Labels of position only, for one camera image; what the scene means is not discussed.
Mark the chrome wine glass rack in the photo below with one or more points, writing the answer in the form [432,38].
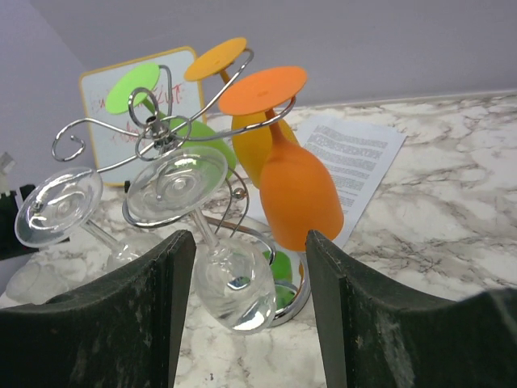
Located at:
[153,143]

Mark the green plastic wine glass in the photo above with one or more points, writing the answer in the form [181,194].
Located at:
[136,88]

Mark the orange plastic wine glass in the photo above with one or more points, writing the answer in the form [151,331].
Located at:
[296,190]

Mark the clear hung wine glass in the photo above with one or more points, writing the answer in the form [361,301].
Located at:
[64,202]

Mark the printed paper sheet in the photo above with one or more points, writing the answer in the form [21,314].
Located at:
[356,154]

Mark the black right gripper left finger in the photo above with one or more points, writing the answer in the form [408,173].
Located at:
[123,329]

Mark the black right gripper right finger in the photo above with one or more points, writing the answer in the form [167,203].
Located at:
[376,332]

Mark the yellow framed whiteboard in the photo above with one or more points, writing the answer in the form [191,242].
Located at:
[109,147]

